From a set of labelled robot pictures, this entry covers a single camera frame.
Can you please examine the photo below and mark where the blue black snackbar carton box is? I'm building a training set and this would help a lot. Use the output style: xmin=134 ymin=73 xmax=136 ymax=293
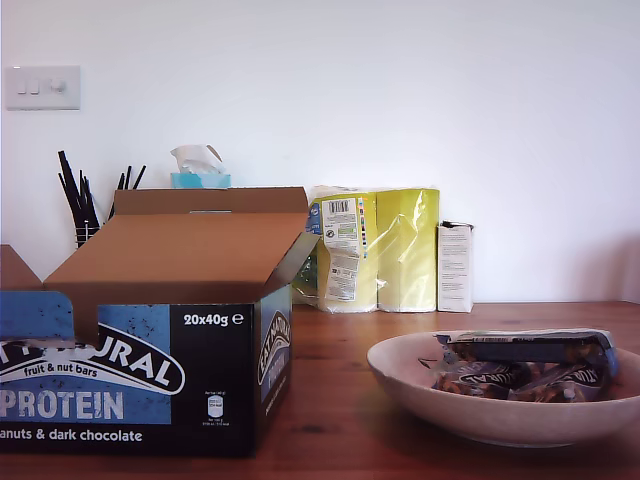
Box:
xmin=0 ymin=186 xmax=321 ymax=459

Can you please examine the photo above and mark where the blue snack bar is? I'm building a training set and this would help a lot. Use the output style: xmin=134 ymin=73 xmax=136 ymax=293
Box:
xmin=509 ymin=362 xmax=616 ymax=404
xmin=432 ymin=359 xmax=536 ymax=401
xmin=433 ymin=328 xmax=620 ymax=374

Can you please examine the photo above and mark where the white floral ceramic plate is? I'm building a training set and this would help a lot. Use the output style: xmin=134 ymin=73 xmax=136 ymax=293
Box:
xmin=366 ymin=329 xmax=640 ymax=448

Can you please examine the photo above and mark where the teal tissue box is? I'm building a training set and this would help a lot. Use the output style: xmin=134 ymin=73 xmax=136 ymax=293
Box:
xmin=170 ymin=172 xmax=233 ymax=190

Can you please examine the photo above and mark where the small white printed carton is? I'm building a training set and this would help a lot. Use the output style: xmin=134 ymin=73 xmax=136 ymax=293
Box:
xmin=436 ymin=219 xmax=476 ymax=313

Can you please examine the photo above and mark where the yellow kitchen roll pack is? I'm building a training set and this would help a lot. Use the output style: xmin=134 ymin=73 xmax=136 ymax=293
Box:
xmin=292 ymin=184 xmax=442 ymax=314

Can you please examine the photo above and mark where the wire stick holder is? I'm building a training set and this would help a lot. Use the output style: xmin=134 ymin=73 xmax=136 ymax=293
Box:
xmin=74 ymin=223 xmax=105 ymax=250

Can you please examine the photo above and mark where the white wall light switch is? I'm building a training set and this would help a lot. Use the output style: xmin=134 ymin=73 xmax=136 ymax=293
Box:
xmin=5 ymin=65 xmax=82 ymax=111

